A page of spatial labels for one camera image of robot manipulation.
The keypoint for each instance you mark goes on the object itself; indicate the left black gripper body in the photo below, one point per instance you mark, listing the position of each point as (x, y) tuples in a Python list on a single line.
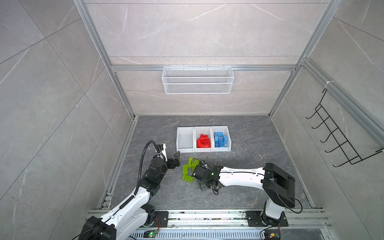
[(171, 165)]

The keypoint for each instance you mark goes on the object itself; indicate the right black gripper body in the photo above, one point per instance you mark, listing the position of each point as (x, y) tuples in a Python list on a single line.
[(206, 184)]

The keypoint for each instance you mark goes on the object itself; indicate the green lego brick bottom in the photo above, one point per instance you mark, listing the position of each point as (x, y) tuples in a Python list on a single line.
[(187, 178)]

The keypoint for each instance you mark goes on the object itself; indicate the red arch lego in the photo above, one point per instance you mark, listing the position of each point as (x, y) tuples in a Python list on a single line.
[(203, 141)]

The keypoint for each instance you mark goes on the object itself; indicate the blue lego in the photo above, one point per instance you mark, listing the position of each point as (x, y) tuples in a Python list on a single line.
[(216, 141)]

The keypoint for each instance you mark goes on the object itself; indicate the blue lego brick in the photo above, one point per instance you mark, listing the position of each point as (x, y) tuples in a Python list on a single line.
[(218, 135), (225, 139), (222, 143)]

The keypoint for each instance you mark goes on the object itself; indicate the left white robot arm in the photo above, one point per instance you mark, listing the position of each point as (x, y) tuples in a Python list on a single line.
[(134, 211)]

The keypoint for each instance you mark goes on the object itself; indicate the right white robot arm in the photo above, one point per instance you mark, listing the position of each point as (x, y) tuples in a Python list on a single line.
[(275, 182)]

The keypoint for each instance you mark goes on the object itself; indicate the white left storage bin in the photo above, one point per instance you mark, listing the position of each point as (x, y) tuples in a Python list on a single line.
[(185, 140)]

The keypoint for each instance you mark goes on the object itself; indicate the white storage bin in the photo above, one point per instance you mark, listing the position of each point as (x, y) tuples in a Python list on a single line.
[(198, 132), (185, 140), (225, 130)]

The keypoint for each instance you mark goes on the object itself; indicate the white middle storage bin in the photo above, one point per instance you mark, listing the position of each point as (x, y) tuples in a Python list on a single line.
[(198, 132)]

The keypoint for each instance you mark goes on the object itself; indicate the white right storage bin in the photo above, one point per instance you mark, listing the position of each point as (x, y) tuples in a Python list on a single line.
[(225, 130)]

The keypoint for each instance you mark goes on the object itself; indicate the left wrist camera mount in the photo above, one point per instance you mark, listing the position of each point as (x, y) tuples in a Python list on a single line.
[(161, 150)]

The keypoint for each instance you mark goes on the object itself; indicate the white wire mesh basket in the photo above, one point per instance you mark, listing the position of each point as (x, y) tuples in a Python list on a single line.
[(197, 80)]

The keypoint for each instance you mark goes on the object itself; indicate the metal base rail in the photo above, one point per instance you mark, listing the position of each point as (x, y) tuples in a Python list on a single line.
[(236, 224)]

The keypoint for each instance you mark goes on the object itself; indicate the black wire hook rack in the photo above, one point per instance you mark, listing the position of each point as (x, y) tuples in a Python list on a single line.
[(339, 137)]

